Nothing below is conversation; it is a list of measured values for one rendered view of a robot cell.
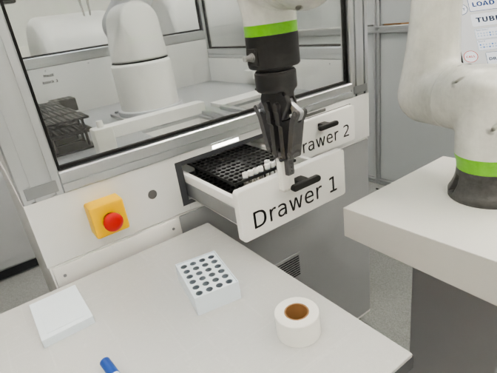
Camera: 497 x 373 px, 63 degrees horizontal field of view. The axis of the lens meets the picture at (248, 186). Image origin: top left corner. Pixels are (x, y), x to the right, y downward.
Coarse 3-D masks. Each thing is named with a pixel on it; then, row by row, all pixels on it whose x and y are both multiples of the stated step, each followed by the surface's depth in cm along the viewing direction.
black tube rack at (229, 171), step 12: (216, 156) 105; (228, 156) 103; (240, 156) 102; (252, 156) 101; (264, 156) 100; (204, 168) 98; (216, 168) 97; (228, 168) 96; (240, 168) 95; (252, 168) 94; (204, 180) 99; (216, 180) 96; (228, 180) 89
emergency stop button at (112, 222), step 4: (112, 212) 82; (116, 212) 83; (108, 216) 82; (112, 216) 82; (116, 216) 82; (120, 216) 83; (104, 220) 82; (108, 220) 81; (112, 220) 82; (116, 220) 82; (120, 220) 83; (104, 224) 82; (108, 224) 82; (112, 224) 82; (116, 224) 83; (120, 224) 83; (108, 228) 82; (112, 228) 82; (116, 228) 83; (120, 228) 84
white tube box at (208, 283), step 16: (208, 256) 81; (192, 272) 77; (208, 272) 76; (224, 272) 75; (192, 288) 73; (208, 288) 72; (224, 288) 71; (192, 304) 73; (208, 304) 71; (224, 304) 72
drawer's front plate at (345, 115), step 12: (348, 108) 123; (312, 120) 115; (324, 120) 118; (336, 120) 121; (348, 120) 124; (312, 132) 116; (324, 132) 119; (348, 132) 125; (324, 144) 120; (336, 144) 123
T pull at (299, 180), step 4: (300, 176) 83; (304, 176) 82; (312, 176) 82; (316, 176) 81; (320, 176) 82; (296, 180) 81; (300, 180) 81; (304, 180) 80; (308, 180) 80; (312, 180) 81; (316, 180) 81; (292, 184) 79; (296, 184) 79; (300, 184) 79; (304, 184) 80; (308, 184) 80; (292, 188) 79; (296, 188) 79; (300, 188) 79
